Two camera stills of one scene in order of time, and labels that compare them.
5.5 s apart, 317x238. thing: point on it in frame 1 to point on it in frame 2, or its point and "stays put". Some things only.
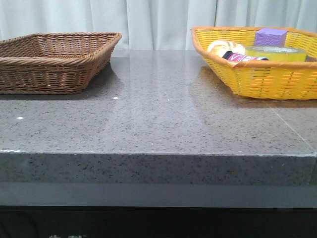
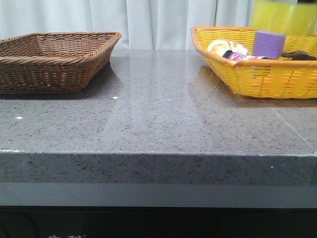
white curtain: x=151 y=25 stays put
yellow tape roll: x=286 y=53 to x=293 y=18
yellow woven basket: x=265 y=79 stays put
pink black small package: x=237 y=57 stays put
